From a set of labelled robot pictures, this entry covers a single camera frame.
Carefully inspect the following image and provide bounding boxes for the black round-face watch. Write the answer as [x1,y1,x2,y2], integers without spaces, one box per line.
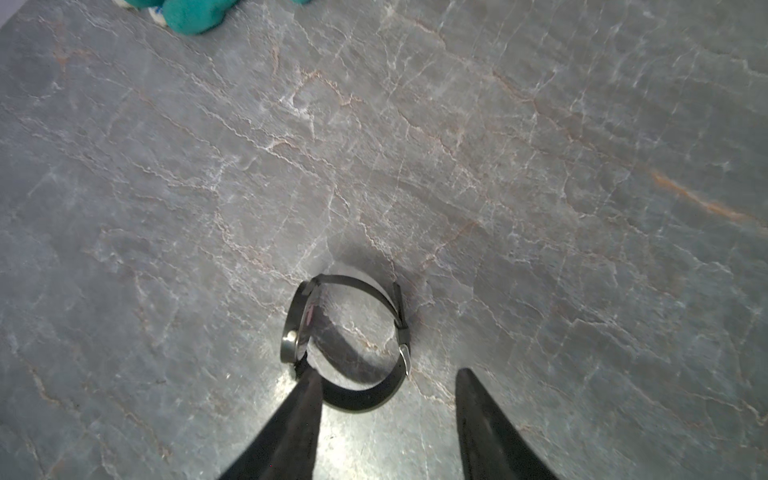
[280,274,412,413]

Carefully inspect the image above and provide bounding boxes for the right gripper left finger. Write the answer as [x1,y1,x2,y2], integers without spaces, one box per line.
[221,373,323,479]

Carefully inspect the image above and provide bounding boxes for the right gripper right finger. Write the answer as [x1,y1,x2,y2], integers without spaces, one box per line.
[455,368,556,479]

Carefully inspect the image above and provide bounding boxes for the green work glove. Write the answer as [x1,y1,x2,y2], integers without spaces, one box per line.
[113,0,278,36]

